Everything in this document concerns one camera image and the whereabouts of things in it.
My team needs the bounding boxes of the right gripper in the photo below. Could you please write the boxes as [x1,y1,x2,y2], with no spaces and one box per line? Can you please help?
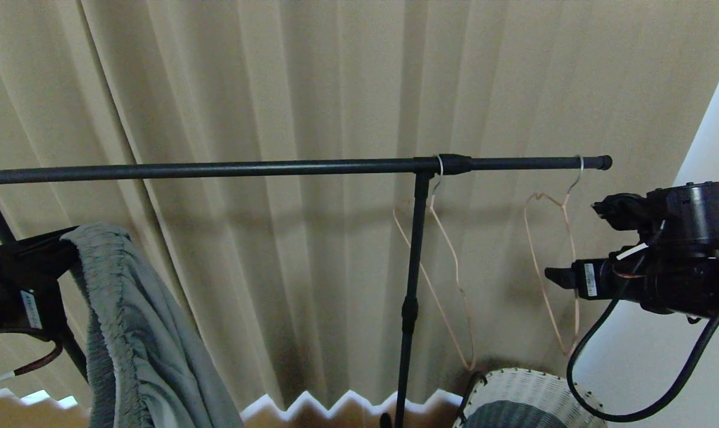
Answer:
[570,253,663,307]

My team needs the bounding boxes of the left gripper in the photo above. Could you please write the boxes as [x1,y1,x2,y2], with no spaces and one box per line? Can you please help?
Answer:
[0,256,68,342]

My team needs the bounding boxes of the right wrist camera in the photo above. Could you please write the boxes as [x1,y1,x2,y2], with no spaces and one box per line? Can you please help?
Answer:
[591,193,663,231]

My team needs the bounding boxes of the pale grey shorts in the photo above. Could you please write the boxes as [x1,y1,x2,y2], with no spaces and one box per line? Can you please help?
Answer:
[61,223,244,428]

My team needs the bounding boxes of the white laundry basket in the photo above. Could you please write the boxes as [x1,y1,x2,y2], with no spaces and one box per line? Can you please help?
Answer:
[454,369,610,428]

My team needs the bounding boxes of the black clothes rack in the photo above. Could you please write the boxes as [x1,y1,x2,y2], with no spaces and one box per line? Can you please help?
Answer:
[0,153,613,428]

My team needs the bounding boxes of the pink clothes hanger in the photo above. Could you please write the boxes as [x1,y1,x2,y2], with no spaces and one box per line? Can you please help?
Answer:
[392,158,476,372]
[524,156,586,357]

